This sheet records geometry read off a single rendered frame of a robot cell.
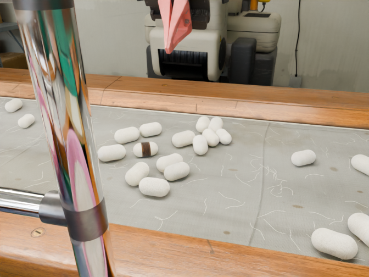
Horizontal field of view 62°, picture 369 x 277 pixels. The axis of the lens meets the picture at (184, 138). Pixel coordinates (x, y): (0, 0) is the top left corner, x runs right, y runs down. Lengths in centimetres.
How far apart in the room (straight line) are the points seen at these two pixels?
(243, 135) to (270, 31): 79
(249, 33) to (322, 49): 124
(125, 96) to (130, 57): 217
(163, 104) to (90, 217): 41
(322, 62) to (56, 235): 229
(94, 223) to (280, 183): 26
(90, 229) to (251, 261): 13
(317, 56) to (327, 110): 188
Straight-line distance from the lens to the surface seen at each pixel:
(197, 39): 97
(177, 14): 50
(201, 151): 42
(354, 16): 241
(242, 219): 33
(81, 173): 16
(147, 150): 41
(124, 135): 45
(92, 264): 20
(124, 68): 281
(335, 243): 31
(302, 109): 56
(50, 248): 29
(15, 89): 71
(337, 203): 38
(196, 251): 26
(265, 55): 126
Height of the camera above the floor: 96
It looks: 28 degrees down
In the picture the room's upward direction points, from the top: straight up
